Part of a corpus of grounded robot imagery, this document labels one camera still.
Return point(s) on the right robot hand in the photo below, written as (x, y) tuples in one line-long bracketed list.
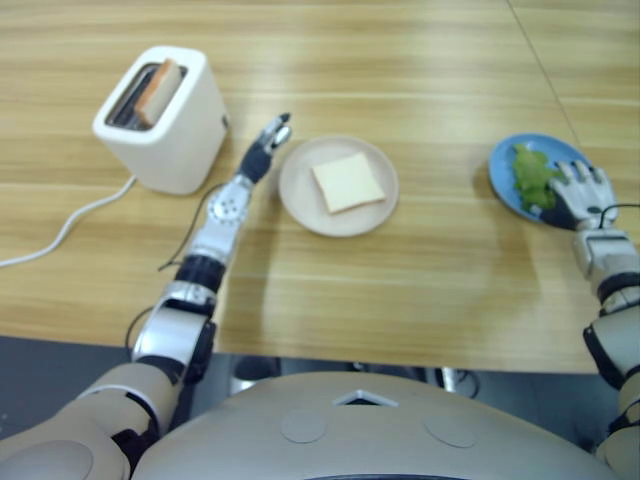
[(582, 192)]

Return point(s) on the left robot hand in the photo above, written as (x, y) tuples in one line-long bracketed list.
[(260, 155)]

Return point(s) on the green lettuce leaf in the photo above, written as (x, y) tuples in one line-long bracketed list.
[(530, 177)]

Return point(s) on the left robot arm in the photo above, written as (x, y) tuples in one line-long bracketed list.
[(165, 340)]

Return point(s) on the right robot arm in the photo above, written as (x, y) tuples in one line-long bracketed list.
[(612, 320)]

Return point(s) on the beige plate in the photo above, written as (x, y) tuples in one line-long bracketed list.
[(305, 200)]

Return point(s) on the cream toaster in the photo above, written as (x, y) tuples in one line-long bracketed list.
[(175, 145)]

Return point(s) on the blue plate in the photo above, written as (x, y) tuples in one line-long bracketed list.
[(500, 165)]

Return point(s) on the bread slice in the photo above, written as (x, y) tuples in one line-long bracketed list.
[(159, 95), (348, 183)]

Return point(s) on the robot body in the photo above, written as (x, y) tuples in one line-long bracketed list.
[(370, 430)]

